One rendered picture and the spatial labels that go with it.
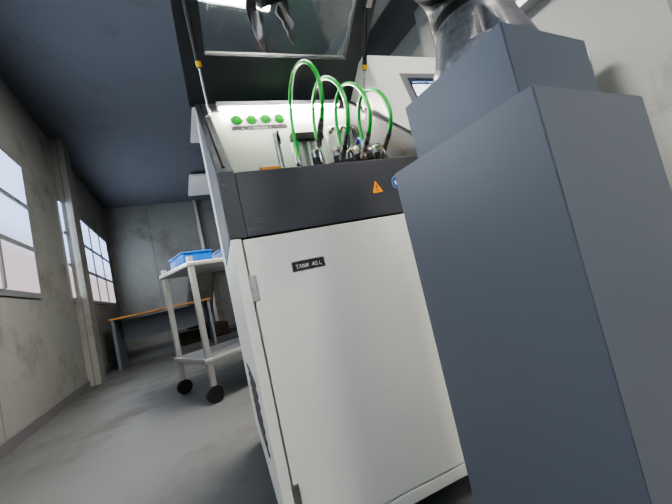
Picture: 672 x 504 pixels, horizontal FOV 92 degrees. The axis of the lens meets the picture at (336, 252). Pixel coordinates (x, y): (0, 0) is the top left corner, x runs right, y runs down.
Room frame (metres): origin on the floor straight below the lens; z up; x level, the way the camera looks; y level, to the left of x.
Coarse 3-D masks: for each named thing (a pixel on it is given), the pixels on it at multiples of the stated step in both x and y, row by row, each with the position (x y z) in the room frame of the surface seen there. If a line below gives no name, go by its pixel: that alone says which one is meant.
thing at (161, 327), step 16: (208, 304) 5.56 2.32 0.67; (112, 320) 4.92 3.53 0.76; (128, 320) 5.57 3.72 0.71; (144, 320) 5.67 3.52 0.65; (160, 320) 5.77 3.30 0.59; (176, 320) 5.89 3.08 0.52; (192, 320) 6.00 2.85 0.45; (208, 320) 6.01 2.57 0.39; (128, 336) 5.55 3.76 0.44; (144, 336) 5.65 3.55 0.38
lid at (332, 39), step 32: (192, 0) 0.99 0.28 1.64; (224, 0) 1.03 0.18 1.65; (288, 0) 1.10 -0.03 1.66; (320, 0) 1.13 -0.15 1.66; (352, 0) 1.17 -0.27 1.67; (224, 32) 1.11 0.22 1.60; (320, 32) 1.22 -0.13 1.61; (352, 32) 1.25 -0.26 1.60; (192, 64) 1.14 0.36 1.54; (224, 64) 1.18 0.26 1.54; (256, 64) 1.22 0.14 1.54; (288, 64) 1.26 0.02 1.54; (320, 64) 1.31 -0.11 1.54; (352, 64) 1.36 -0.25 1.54; (192, 96) 1.23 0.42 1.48; (224, 96) 1.27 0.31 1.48; (256, 96) 1.32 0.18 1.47
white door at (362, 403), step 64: (256, 256) 0.75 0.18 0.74; (320, 256) 0.81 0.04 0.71; (384, 256) 0.87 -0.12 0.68; (320, 320) 0.79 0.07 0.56; (384, 320) 0.85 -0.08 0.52; (320, 384) 0.78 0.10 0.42; (384, 384) 0.84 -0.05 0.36; (320, 448) 0.77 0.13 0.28; (384, 448) 0.83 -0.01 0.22; (448, 448) 0.89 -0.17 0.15
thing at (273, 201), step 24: (288, 168) 0.80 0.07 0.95; (312, 168) 0.82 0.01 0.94; (336, 168) 0.84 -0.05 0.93; (360, 168) 0.87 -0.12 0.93; (384, 168) 0.89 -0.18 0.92; (240, 192) 0.75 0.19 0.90; (264, 192) 0.77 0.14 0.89; (288, 192) 0.79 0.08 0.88; (312, 192) 0.81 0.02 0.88; (336, 192) 0.84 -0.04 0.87; (360, 192) 0.86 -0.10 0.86; (384, 192) 0.88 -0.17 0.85; (264, 216) 0.77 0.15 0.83; (288, 216) 0.79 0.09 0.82; (312, 216) 0.81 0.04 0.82; (336, 216) 0.83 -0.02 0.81; (360, 216) 0.85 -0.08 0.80
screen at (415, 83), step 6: (402, 78) 1.33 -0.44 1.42; (408, 78) 1.34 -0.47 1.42; (414, 78) 1.35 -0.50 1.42; (420, 78) 1.36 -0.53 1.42; (426, 78) 1.38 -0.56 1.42; (432, 78) 1.39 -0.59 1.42; (408, 84) 1.33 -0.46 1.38; (414, 84) 1.34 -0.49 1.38; (420, 84) 1.35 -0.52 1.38; (426, 84) 1.36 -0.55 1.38; (408, 90) 1.32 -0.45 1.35; (414, 90) 1.33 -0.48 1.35; (420, 90) 1.34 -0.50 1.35; (414, 96) 1.32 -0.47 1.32
